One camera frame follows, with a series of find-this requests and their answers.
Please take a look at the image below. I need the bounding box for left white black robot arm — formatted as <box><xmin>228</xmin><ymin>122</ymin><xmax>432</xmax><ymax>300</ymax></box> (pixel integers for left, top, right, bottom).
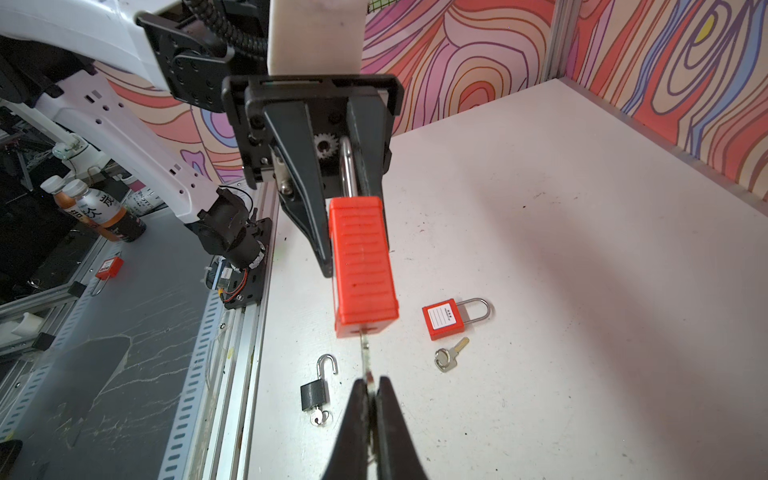
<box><xmin>1</xmin><ymin>1</ymin><xmax>404</xmax><ymax>276</ymax></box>

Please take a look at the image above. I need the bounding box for red padlock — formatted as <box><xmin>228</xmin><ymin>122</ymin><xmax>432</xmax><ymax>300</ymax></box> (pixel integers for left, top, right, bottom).
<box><xmin>90</xmin><ymin>255</ymin><xmax>124</xmax><ymax>297</ymax></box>
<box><xmin>422</xmin><ymin>297</ymin><xmax>493</xmax><ymax>341</ymax></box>
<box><xmin>329</xmin><ymin>137</ymin><xmax>399</xmax><ymax>338</ymax></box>

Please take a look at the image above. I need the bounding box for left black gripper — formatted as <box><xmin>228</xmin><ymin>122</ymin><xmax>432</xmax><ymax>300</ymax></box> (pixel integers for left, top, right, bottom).
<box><xmin>222</xmin><ymin>75</ymin><xmax>404</xmax><ymax>278</ymax></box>

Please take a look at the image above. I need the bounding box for brown drink bottle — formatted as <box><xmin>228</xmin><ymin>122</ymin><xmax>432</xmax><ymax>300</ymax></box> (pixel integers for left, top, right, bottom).
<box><xmin>62</xmin><ymin>179</ymin><xmax>146</xmax><ymax>243</ymax></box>

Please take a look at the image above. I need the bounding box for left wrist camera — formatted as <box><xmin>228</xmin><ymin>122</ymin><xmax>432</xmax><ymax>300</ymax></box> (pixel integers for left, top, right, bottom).
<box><xmin>267</xmin><ymin>0</ymin><xmax>368</xmax><ymax>76</ymax></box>

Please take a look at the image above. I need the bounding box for silver key of padlock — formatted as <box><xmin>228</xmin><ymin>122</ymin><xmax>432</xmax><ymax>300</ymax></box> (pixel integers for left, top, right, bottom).
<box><xmin>434</xmin><ymin>337</ymin><xmax>470</xmax><ymax>373</ymax></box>
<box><xmin>359</xmin><ymin>332</ymin><xmax>375</xmax><ymax>395</ymax></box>

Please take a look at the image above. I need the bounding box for red padlock on floor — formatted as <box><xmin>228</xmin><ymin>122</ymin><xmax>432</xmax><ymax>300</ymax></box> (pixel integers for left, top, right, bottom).
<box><xmin>90</xmin><ymin>255</ymin><xmax>124</xmax><ymax>297</ymax></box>

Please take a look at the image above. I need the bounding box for small black padlock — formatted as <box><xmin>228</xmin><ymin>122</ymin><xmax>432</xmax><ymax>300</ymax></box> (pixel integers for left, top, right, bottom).
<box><xmin>300</xmin><ymin>354</ymin><xmax>338</xmax><ymax>427</ymax></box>

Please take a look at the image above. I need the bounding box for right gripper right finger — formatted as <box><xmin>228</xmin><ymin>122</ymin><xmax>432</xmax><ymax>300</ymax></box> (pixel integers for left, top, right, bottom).
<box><xmin>374</xmin><ymin>376</ymin><xmax>427</xmax><ymax>480</ymax></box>

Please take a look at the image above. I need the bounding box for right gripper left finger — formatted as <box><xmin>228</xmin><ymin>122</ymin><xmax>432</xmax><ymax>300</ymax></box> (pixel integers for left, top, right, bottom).
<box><xmin>322</xmin><ymin>379</ymin><xmax>373</xmax><ymax>480</ymax></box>

